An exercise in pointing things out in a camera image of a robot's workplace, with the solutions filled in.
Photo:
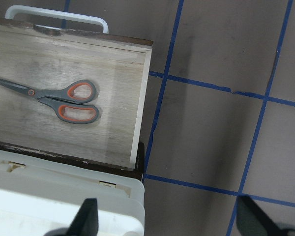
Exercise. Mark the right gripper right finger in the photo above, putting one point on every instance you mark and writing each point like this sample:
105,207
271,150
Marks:
251,220

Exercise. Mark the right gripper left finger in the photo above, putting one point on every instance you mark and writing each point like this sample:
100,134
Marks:
86,221

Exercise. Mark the grey orange scissors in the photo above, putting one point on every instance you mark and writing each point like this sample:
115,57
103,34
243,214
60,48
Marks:
61,99

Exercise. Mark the wooden drawer with white handle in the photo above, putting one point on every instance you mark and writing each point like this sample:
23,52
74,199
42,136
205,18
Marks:
46,58

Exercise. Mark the dark wooden drawer cabinet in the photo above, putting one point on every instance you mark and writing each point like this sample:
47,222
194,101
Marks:
137,172

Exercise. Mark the cream plastic storage box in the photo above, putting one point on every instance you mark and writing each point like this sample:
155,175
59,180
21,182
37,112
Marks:
41,198

